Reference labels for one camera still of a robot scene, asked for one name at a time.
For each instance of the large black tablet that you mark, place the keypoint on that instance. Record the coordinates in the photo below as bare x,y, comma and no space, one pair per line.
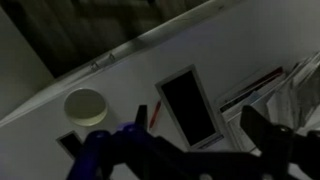
186,102

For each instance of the white bowl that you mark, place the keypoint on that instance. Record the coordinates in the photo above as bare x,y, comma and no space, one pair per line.
85,107

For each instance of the red pen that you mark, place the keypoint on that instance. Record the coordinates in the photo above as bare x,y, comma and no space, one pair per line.
155,114

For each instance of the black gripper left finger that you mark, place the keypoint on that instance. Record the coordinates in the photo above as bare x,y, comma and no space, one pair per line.
148,157

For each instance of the stack of papers and books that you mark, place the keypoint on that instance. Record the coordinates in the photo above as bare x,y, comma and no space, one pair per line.
286,98

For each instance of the small black phone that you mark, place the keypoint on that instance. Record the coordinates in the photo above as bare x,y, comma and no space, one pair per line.
70,143

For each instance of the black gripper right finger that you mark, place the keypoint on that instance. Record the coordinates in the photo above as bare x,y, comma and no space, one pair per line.
281,145

